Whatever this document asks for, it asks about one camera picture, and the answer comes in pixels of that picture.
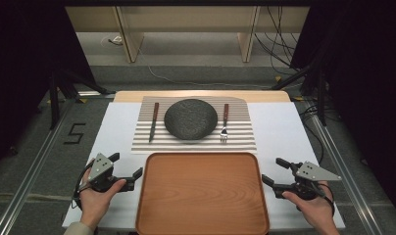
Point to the black metal stand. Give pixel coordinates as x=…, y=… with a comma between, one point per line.
x=55, y=98
x=321, y=98

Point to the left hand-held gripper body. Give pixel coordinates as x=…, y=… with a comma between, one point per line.
x=99, y=168

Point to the striped placemat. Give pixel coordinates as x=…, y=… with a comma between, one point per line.
x=192, y=147

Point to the beige wooden desk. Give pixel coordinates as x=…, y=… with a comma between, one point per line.
x=186, y=16

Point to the metal floor rail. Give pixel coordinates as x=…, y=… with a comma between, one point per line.
x=346, y=169
x=32, y=169

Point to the person's right hand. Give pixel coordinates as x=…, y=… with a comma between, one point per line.
x=315, y=210

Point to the person's left hand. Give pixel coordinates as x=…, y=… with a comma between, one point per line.
x=93, y=204

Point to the dark curtain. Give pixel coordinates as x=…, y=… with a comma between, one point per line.
x=23, y=65
x=366, y=81

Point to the brown wooden tray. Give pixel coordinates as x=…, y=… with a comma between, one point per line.
x=202, y=196

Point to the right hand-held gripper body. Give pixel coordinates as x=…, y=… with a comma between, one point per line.
x=312, y=173

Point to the dark grey textured plate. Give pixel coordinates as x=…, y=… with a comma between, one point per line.
x=190, y=119

